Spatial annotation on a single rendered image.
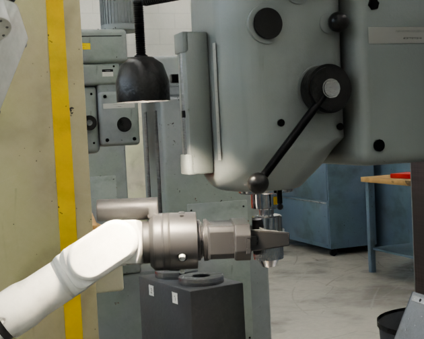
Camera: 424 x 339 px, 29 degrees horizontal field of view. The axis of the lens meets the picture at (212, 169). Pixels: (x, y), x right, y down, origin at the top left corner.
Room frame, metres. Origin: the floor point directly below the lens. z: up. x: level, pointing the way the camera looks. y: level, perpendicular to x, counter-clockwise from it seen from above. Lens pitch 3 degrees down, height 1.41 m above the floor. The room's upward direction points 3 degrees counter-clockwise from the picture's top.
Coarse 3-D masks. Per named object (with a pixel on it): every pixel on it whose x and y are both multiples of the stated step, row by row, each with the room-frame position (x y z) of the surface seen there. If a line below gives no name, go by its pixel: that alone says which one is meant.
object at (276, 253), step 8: (256, 224) 1.25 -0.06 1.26; (264, 224) 1.24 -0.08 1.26; (272, 224) 1.24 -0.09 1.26; (280, 224) 1.25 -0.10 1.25; (272, 248) 1.24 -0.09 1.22; (280, 248) 1.25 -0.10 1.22; (256, 256) 1.25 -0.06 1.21; (264, 256) 1.24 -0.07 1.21; (272, 256) 1.24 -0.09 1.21; (280, 256) 1.25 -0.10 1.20
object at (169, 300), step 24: (144, 288) 1.68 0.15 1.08; (168, 288) 1.58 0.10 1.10; (192, 288) 1.54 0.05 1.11; (216, 288) 1.54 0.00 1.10; (240, 288) 1.57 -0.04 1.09; (144, 312) 1.68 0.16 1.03; (168, 312) 1.59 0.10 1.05; (192, 312) 1.51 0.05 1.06; (216, 312) 1.54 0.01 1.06; (240, 312) 1.57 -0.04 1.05; (144, 336) 1.69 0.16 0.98; (168, 336) 1.59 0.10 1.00; (192, 336) 1.51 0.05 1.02; (216, 336) 1.54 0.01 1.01; (240, 336) 1.57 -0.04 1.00
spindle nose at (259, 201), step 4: (252, 196) 1.25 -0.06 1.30; (256, 196) 1.24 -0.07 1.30; (260, 196) 1.24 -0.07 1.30; (264, 196) 1.24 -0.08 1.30; (268, 196) 1.24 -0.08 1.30; (272, 196) 1.24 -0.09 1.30; (252, 200) 1.25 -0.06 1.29; (256, 200) 1.24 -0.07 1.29; (260, 200) 1.24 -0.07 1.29; (264, 200) 1.24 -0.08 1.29; (268, 200) 1.24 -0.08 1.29; (272, 200) 1.24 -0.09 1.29; (252, 204) 1.25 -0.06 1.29; (256, 204) 1.24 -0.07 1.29; (260, 204) 1.24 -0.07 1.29; (264, 204) 1.24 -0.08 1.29; (268, 204) 1.24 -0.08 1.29; (272, 204) 1.24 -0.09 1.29; (276, 204) 1.24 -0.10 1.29; (252, 208) 1.25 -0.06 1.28; (256, 208) 1.25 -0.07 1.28; (260, 208) 1.24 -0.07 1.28; (264, 208) 1.24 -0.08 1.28; (268, 208) 1.24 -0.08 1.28; (272, 208) 1.24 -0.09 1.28; (276, 208) 1.24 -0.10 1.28
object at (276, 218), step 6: (252, 216) 1.26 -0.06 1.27; (258, 216) 1.25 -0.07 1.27; (264, 216) 1.25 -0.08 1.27; (270, 216) 1.25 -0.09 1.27; (276, 216) 1.25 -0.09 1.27; (252, 222) 1.26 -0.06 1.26; (258, 222) 1.24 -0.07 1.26; (264, 222) 1.24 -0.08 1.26; (270, 222) 1.24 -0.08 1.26; (276, 222) 1.24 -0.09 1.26
